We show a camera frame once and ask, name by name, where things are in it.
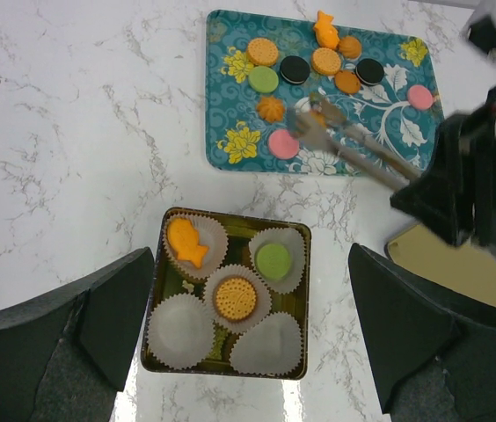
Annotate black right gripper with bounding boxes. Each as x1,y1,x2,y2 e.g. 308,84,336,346
390,87,496,246

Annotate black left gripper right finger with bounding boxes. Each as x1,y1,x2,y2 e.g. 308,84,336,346
348,244,496,421

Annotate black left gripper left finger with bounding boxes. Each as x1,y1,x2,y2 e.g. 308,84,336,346
0,248,154,421

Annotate metal tongs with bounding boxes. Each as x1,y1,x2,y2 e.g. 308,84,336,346
285,91,421,192

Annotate orange fish cookie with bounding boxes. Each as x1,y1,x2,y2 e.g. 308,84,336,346
166,218,209,269
313,11,339,50

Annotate orange round cookie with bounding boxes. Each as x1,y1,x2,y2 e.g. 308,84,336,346
310,47,342,76
245,38,279,67
214,277,258,322

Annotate green cookie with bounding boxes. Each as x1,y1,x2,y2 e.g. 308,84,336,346
255,243,292,281
248,66,279,94

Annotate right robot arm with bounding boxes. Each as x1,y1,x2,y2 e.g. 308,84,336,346
390,1,496,247

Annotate gold tin lid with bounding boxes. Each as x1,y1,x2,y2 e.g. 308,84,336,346
385,224,496,308

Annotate pink cookie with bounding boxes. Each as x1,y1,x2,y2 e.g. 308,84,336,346
267,129,300,160
406,84,434,111

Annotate white paper cup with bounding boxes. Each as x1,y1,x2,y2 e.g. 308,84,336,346
203,265,271,333
162,212,229,283
248,228,306,295
230,312,303,376
147,294,215,370

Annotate black sandwich cookie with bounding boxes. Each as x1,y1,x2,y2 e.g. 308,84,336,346
280,55,310,85
354,58,385,86

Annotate square cookie tin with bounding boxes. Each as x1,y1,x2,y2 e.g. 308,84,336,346
141,207,311,381

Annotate orange fish cookie on tray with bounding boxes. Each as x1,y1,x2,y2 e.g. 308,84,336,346
313,11,339,50

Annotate orange flower cookie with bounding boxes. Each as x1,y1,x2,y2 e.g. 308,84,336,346
256,96,285,123

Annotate teal floral tray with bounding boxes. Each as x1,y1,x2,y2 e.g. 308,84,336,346
205,10,443,176

